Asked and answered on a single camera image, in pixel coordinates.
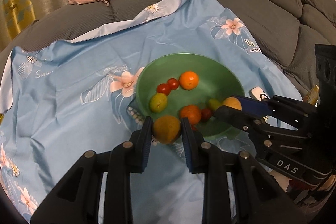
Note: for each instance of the light blue floral cloth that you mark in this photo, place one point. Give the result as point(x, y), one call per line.
point(79, 95)

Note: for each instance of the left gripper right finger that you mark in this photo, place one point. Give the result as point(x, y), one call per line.
point(194, 153)

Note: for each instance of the orange at bowl front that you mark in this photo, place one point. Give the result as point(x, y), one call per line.
point(192, 113)

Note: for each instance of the grey sofa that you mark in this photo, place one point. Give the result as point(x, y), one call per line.
point(286, 30)

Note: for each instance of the green plastic bowl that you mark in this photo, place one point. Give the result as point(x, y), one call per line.
point(215, 82)

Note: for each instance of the red cherry tomato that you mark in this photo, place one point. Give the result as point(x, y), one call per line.
point(193, 128)
point(173, 83)
point(163, 88)
point(206, 114)

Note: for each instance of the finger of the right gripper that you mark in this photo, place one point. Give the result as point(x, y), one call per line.
point(290, 111)
point(254, 126)

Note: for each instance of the orange at bowl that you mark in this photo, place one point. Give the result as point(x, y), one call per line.
point(188, 80)
point(192, 113)

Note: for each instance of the white portable device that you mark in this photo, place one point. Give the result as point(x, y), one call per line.
point(259, 94)

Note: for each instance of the green plum fruit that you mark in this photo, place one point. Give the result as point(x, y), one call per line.
point(158, 102)

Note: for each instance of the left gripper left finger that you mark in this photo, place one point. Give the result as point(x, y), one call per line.
point(140, 150)

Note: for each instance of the small tan longan fruit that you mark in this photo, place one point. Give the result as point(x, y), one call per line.
point(166, 129)
point(233, 103)

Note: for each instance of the yellow-green plum fruit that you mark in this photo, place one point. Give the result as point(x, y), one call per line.
point(213, 104)

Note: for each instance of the orange at bowl back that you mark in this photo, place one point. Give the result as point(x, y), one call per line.
point(188, 80)

